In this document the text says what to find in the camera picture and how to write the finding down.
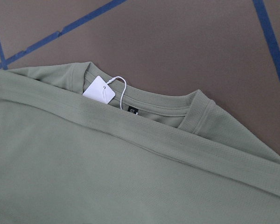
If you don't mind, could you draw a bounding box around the olive green long-sleeve shirt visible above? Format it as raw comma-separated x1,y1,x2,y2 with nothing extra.
0,62,280,224

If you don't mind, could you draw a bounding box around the white paper hang tag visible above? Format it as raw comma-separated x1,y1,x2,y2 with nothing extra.
82,76,127,110

